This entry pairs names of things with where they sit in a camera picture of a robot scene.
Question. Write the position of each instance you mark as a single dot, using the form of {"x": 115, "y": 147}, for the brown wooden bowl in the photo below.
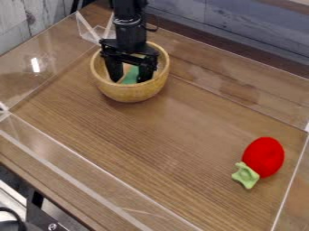
{"x": 127, "y": 90}

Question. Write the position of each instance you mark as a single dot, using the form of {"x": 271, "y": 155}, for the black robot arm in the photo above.
{"x": 128, "y": 48}

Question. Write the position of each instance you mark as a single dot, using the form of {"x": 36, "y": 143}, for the red plush ball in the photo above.
{"x": 263, "y": 156}

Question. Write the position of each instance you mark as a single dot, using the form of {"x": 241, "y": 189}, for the clear acrylic corner bracket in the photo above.
{"x": 93, "y": 34}

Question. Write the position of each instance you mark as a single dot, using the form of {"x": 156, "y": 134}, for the light green plastic toy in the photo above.
{"x": 245, "y": 175}

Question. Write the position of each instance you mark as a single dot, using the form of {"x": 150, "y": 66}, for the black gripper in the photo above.
{"x": 142, "y": 55}

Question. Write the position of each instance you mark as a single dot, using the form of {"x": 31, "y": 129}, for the green rectangular block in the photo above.
{"x": 131, "y": 76}

